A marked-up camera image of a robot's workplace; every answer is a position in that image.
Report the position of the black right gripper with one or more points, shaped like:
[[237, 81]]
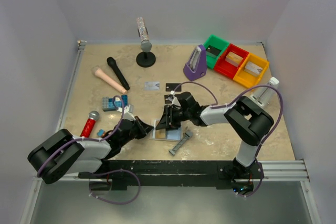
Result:
[[168, 120]]

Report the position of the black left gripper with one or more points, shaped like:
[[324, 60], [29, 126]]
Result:
[[143, 128]]

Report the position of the beige card holder wallet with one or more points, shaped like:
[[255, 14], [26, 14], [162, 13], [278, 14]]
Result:
[[171, 135]]

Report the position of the black VIP card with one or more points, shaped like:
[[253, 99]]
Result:
[[167, 98], [173, 87]]

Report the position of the silver VIP card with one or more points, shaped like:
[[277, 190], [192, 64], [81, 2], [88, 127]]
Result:
[[155, 85]]

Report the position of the gold card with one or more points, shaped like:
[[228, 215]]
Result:
[[160, 134]]

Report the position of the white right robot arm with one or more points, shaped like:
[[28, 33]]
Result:
[[249, 121]]

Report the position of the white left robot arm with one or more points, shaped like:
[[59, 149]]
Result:
[[95, 152]]

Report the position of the black card in green bin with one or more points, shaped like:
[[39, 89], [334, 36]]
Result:
[[212, 52]]

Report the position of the tan card in red bin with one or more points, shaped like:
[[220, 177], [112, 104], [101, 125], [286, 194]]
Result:
[[233, 59]]

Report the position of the white card in yellow bin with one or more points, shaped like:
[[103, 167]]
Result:
[[253, 69]]

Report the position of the grey truss piece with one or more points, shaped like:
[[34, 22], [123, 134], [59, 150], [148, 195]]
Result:
[[186, 136]]

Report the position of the light blue toy brick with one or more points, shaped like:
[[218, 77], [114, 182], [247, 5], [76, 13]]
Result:
[[113, 105]]

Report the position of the blue and orange block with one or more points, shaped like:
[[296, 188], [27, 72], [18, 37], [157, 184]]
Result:
[[101, 133]]

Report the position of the red glitter microphone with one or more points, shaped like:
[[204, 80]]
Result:
[[93, 117]]

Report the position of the purple metronome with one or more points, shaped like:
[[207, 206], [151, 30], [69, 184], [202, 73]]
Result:
[[196, 66]]

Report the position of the black round microphone stand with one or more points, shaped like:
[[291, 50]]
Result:
[[146, 59]]

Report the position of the pink microphone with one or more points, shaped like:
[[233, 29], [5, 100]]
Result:
[[98, 72]]

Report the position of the black microphone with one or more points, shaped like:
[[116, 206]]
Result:
[[113, 65]]

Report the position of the red bin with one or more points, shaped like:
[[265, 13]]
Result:
[[224, 67]]

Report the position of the glitter microphone on stand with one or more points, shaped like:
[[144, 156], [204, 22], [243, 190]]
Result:
[[146, 45]]

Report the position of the green bin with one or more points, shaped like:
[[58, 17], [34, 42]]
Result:
[[218, 43]]

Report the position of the yellow bin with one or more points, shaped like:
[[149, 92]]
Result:
[[247, 80]]

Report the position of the white grey metronome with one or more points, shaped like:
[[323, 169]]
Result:
[[261, 96]]

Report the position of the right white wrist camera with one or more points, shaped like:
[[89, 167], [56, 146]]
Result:
[[173, 99]]

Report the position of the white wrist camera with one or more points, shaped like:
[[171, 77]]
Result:
[[128, 115], [173, 99]]

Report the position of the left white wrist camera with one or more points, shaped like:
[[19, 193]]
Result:
[[128, 115]]

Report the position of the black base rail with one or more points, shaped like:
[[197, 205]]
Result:
[[218, 174]]

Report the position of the aluminium frame rail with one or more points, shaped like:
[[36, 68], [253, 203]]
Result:
[[65, 95]]

